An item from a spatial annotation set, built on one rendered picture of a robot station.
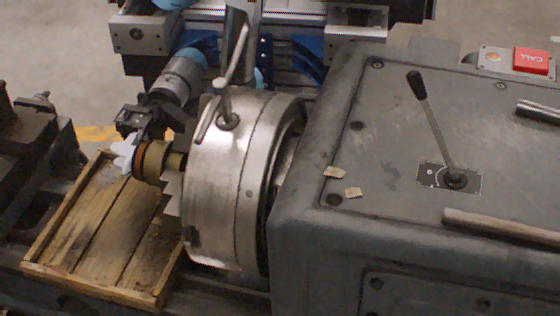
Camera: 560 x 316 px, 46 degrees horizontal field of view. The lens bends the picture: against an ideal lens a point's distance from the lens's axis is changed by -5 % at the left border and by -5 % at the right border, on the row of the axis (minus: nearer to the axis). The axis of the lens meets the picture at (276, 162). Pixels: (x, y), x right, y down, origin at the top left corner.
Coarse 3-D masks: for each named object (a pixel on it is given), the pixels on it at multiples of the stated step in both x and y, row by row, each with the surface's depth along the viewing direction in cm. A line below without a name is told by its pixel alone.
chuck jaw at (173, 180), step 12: (168, 180) 116; (180, 180) 116; (168, 192) 113; (180, 192) 113; (168, 204) 111; (180, 204) 111; (168, 216) 109; (180, 216) 109; (168, 228) 111; (180, 228) 110; (192, 228) 107; (192, 240) 109
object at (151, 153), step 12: (144, 144) 121; (156, 144) 120; (168, 144) 119; (132, 156) 120; (144, 156) 119; (156, 156) 118; (168, 156) 119; (180, 156) 119; (132, 168) 120; (144, 168) 119; (156, 168) 118; (168, 168) 119; (180, 168) 124; (144, 180) 121; (156, 180) 119
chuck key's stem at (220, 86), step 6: (216, 78) 100; (222, 78) 100; (216, 84) 99; (222, 84) 99; (216, 90) 99; (222, 90) 99; (228, 90) 100; (228, 96) 101; (222, 102) 101; (228, 102) 102; (222, 108) 102; (228, 108) 103; (222, 114) 104; (228, 114) 104; (228, 120) 105
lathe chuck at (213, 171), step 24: (240, 96) 111; (264, 96) 111; (216, 120) 106; (240, 120) 106; (192, 144) 105; (216, 144) 104; (240, 144) 104; (192, 168) 104; (216, 168) 103; (240, 168) 103; (192, 192) 104; (216, 192) 103; (192, 216) 105; (216, 216) 104; (216, 240) 106; (216, 264) 113
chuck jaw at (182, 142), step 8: (208, 96) 116; (200, 104) 117; (200, 112) 117; (192, 120) 118; (192, 128) 118; (176, 136) 119; (184, 136) 118; (192, 136) 118; (176, 144) 119; (184, 144) 119; (184, 152) 119
